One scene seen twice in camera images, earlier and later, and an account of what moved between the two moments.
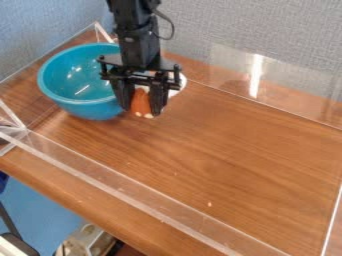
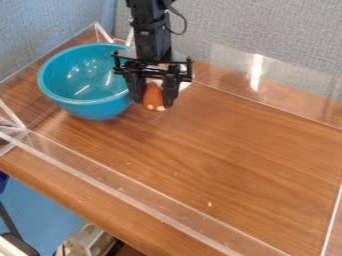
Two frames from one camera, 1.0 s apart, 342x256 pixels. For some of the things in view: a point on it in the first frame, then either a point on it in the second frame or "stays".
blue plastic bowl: [72, 84] stays
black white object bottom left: [12, 245] stays
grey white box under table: [90, 242] stays
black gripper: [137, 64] to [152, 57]
